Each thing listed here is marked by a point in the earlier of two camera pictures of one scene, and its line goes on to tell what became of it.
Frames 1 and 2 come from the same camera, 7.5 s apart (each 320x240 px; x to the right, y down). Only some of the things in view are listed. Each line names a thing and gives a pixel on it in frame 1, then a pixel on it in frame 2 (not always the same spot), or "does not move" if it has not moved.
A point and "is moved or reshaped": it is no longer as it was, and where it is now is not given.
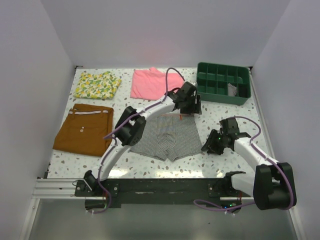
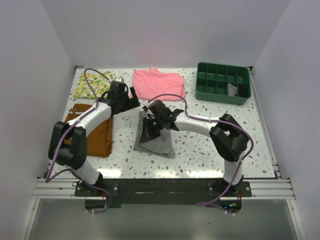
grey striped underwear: (172, 136) is moved or reshaped
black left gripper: (195, 107) -> (132, 103)
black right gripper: (210, 143) -> (147, 133)
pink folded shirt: (150, 84) does not move
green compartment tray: (212, 81) does not move
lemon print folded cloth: (99, 85) does not move
